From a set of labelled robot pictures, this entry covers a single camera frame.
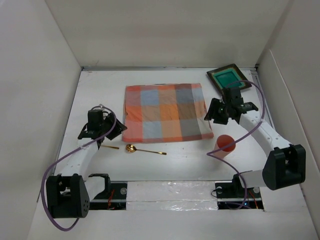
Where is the green square ceramic plate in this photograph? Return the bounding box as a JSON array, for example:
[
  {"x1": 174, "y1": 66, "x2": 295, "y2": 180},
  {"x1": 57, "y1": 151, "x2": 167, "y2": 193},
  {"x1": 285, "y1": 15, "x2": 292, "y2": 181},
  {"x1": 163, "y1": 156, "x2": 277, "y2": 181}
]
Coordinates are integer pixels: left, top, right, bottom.
[{"x1": 206, "y1": 63, "x2": 252, "y2": 94}]

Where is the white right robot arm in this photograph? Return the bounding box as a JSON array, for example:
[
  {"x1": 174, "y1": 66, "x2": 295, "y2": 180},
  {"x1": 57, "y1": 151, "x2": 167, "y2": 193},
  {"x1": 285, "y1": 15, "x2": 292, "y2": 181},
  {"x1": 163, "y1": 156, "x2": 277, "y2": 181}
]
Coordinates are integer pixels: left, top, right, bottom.
[{"x1": 204, "y1": 87, "x2": 306, "y2": 197}]

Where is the gold spoon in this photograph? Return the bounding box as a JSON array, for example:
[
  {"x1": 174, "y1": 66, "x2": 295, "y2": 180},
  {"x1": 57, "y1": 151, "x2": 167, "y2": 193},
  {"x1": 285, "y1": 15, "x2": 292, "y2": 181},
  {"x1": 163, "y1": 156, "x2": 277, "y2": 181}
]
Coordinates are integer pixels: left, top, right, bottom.
[{"x1": 125, "y1": 144, "x2": 167, "y2": 156}]

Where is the coral plastic cup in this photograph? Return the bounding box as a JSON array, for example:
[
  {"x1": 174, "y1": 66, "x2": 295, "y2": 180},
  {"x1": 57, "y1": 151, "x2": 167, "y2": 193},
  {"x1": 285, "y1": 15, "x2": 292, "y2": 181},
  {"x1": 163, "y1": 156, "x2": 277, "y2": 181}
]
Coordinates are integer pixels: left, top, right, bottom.
[{"x1": 213, "y1": 134, "x2": 236, "y2": 159}]

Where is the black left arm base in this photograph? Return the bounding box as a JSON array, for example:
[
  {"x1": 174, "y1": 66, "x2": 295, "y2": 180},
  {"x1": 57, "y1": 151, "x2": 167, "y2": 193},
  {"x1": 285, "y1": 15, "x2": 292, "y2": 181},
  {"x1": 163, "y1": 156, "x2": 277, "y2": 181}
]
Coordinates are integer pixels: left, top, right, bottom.
[{"x1": 89, "y1": 181, "x2": 128, "y2": 211}]

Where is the orange grey checkered cloth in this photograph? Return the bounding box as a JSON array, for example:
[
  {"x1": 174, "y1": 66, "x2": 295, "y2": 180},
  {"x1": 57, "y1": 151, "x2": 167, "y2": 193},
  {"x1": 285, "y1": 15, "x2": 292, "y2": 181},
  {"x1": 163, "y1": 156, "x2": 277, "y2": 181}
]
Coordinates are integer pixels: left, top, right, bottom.
[{"x1": 122, "y1": 83, "x2": 214, "y2": 144}]

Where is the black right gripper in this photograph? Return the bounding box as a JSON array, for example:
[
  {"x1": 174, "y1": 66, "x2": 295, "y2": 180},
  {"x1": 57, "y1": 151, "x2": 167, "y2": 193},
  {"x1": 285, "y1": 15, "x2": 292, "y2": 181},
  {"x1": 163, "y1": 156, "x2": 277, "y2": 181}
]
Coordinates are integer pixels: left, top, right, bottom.
[{"x1": 204, "y1": 97, "x2": 231, "y2": 125}]

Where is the gold fork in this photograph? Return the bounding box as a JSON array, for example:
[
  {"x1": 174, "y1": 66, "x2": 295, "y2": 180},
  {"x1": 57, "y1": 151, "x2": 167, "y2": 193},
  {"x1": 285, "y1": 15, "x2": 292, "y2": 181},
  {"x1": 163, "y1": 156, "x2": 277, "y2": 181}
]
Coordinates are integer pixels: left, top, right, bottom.
[{"x1": 101, "y1": 145, "x2": 120, "y2": 150}]

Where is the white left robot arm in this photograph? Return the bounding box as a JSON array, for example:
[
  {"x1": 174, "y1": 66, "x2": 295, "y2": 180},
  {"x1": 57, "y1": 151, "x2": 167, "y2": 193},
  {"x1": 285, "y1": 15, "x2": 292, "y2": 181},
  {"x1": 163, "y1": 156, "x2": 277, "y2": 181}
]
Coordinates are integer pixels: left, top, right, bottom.
[{"x1": 45, "y1": 106, "x2": 127, "y2": 219}]

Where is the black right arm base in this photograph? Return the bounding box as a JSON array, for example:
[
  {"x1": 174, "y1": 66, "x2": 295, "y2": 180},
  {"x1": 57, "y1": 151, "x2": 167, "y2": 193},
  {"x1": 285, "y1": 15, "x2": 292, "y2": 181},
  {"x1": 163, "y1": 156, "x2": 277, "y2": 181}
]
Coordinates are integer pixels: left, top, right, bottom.
[{"x1": 210, "y1": 174, "x2": 264, "y2": 210}]

